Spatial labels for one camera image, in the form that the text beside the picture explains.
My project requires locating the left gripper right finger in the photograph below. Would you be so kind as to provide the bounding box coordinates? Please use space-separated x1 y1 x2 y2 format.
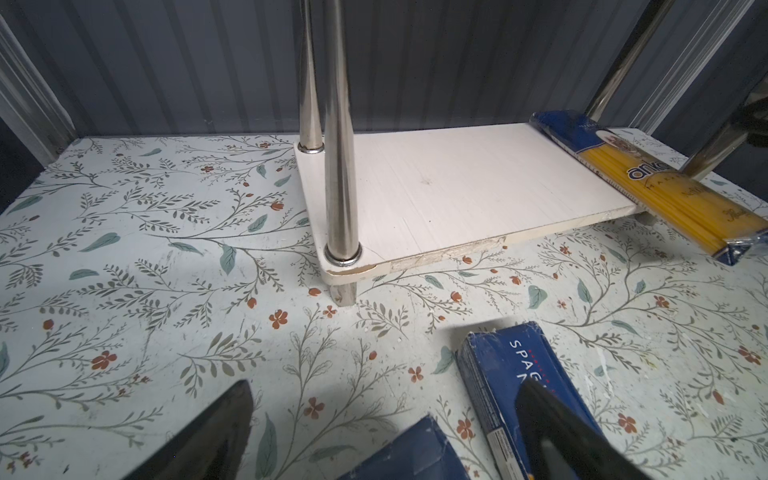
515 379 647 480

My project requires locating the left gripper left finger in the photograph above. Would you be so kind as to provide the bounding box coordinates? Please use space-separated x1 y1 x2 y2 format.
126 380 254 479

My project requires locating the white two-tier shelf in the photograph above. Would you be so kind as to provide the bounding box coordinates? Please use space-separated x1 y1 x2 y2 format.
293 0 768 307

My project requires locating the blue Barilla pasta box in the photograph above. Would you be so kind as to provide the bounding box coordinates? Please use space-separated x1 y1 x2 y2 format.
340 415 469 480

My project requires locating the blue Barilla spaghetti box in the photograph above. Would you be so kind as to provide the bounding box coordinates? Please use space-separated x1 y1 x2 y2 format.
455 321 604 480

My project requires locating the blue yellow spaghetti bag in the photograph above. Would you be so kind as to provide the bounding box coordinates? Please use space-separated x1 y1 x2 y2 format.
530 110 767 265

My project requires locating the floral table mat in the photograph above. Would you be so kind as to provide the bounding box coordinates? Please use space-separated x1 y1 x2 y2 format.
1 135 767 479

